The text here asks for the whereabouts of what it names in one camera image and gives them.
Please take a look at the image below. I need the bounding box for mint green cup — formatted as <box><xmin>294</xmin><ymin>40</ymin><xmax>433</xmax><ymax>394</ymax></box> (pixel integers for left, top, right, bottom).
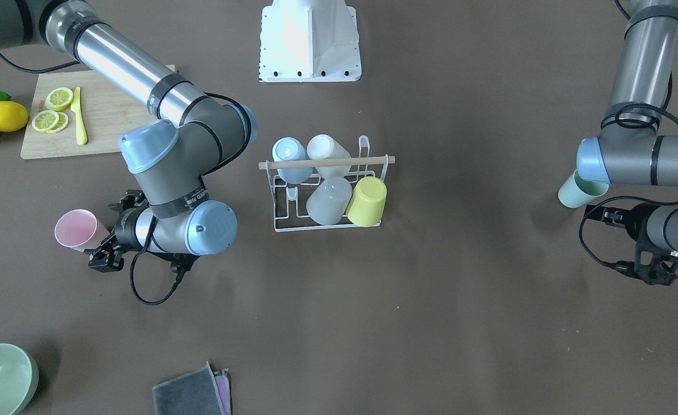
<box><xmin>558</xmin><ymin>170</ymin><xmax>609</xmax><ymax>209</ymax></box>

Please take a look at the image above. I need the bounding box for yellow cup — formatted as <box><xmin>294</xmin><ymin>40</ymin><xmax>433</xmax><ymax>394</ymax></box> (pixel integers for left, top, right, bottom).
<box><xmin>346</xmin><ymin>176</ymin><xmax>387</xmax><ymax>228</ymax></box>

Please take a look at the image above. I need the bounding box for pink cup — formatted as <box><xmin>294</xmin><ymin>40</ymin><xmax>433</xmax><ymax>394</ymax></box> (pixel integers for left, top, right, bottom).
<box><xmin>54</xmin><ymin>209</ymin><xmax>110</xmax><ymax>252</ymax></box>

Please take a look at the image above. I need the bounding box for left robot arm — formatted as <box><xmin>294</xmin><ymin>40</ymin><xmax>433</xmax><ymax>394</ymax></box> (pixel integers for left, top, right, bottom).
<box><xmin>576</xmin><ymin>1</ymin><xmax>678</xmax><ymax>286</ymax></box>

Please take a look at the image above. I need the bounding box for white wire cup rack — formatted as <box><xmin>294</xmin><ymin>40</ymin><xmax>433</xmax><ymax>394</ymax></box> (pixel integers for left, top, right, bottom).
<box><xmin>258</xmin><ymin>135</ymin><xmax>396</xmax><ymax>233</ymax></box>

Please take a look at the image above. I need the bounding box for lemon slice top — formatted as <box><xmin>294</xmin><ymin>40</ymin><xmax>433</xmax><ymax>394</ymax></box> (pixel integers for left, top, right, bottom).
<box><xmin>44</xmin><ymin>87</ymin><xmax>74</xmax><ymax>111</ymax></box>

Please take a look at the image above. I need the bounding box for wooden cutting board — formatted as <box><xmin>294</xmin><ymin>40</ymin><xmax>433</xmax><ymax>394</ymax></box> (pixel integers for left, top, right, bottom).
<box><xmin>20</xmin><ymin>70</ymin><xmax>156</xmax><ymax>160</ymax></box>

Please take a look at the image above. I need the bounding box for light blue cup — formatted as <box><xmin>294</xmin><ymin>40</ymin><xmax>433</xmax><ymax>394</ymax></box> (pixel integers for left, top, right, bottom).
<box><xmin>272</xmin><ymin>137</ymin><xmax>313</xmax><ymax>184</ymax></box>

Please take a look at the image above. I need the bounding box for grey cup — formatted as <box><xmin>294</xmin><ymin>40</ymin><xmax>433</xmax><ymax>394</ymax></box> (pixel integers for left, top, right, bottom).
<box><xmin>306</xmin><ymin>176</ymin><xmax>353</xmax><ymax>225</ymax></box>

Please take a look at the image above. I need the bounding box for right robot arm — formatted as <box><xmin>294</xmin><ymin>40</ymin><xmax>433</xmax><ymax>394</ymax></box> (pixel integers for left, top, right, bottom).
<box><xmin>0</xmin><ymin>1</ymin><xmax>256</xmax><ymax>273</ymax></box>

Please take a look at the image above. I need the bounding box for pink cloth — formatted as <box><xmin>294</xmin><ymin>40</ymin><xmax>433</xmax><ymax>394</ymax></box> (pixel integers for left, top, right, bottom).
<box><xmin>213</xmin><ymin>368</ymin><xmax>232</xmax><ymax>415</ymax></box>

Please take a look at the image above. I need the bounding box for lemon slice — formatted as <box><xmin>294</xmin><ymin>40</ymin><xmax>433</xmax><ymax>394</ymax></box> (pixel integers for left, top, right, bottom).
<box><xmin>31</xmin><ymin>110</ymin><xmax>60</xmax><ymax>133</ymax></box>
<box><xmin>44</xmin><ymin>87</ymin><xmax>74</xmax><ymax>111</ymax></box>
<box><xmin>46</xmin><ymin>111</ymin><xmax>69</xmax><ymax>134</ymax></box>

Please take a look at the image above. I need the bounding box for yellow lemon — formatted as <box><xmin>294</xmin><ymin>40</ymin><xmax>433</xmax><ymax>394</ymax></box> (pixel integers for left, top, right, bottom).
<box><xmin>0</xmin><ymin>101</ymin><xmax>29</xmax><ymax>132</ymax></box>

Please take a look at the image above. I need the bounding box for yellow plastic knife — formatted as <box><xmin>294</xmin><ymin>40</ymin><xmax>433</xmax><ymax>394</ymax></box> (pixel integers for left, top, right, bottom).
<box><xmin>70</xmin><ymin>86</ymin><xmax>88</xmax><ymax>145</ymax></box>

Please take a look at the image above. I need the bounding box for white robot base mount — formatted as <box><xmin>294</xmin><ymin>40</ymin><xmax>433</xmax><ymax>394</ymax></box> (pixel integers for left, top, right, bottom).
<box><xmin>258</xmin><ymin>1</ymin><xmax>362</xmax><ymax>82</ymax></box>

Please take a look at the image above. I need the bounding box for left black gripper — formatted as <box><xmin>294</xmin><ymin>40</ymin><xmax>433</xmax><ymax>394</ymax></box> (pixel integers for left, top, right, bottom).
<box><xmin>601</xmin><ymin>203</ymin><xmax>678</xmax><ymax>286</ymax></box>

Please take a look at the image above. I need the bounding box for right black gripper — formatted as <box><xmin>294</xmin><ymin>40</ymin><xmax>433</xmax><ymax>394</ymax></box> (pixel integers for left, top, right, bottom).
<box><xmin>84</xmin><ymin>191</ymin><xmax>147</xmax><ymax>273</ymax></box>

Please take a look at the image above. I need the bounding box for grey cloth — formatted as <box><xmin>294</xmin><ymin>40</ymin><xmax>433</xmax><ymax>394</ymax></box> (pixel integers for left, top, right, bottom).
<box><xmin>152</xmin><ymin>364</ymin><xmax>224</xmax><ymax>414</ymax></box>

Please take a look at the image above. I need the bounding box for mint green bowl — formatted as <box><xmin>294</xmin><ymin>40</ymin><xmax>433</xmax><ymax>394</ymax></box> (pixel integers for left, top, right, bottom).
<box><xmin>0</xmin><ymin>344</ymin><xmax>39</xmax><ymax>414</ymax></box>

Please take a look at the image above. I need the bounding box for white cup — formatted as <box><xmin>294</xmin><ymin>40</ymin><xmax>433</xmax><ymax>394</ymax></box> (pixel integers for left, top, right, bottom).
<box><xmin>307</xmin><ymin>134</ymin><xmax>350</xmax><ymax>179</ymax></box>

